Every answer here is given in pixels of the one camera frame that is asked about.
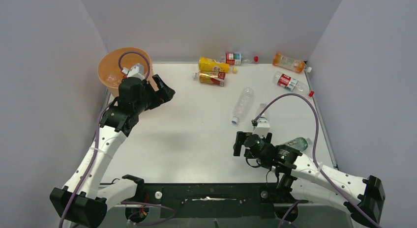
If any orange drink bottle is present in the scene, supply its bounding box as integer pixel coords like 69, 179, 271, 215
272, 53, 312, 73

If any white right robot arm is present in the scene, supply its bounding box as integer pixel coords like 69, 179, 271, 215
233, 131, 386, 228

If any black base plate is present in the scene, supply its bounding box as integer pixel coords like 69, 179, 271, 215
128, 182, 295, 219

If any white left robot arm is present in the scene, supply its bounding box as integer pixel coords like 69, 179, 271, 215
50, 74, 176, 228

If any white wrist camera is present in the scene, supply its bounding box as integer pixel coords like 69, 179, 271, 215
252, 118, 270, 138
121, 63, 145, 80

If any large clear unlabelled bottle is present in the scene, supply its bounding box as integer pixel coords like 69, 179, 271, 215
231, 87, 255, 125

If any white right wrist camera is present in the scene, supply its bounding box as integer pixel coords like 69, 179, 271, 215
252, 118, 270, 138

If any red-label bottle right side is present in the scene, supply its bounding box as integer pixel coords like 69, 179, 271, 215
273, 71, 315, 97

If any yellow-label bottle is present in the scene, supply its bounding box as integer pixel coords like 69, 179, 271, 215
198, 57, 238, 74

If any orange plastic bin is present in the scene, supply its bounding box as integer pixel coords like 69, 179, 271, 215
97, 47, 158, 97

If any blue-label clear water bottle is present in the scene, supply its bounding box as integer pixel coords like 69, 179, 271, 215
105, 73, 126, 87

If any red-yellow label bottle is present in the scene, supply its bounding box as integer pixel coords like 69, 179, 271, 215
192, 71, 226, 87

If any green-label upright-lying bottle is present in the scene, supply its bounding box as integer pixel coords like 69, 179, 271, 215
256, 103, 269, 119

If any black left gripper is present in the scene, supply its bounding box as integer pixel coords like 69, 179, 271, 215
134, 75, 175, 114

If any green-label clear bottle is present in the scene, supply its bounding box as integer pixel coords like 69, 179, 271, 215
283, 137, 313, 152

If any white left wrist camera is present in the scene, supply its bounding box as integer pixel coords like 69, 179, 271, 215
121, 63, 145, 80

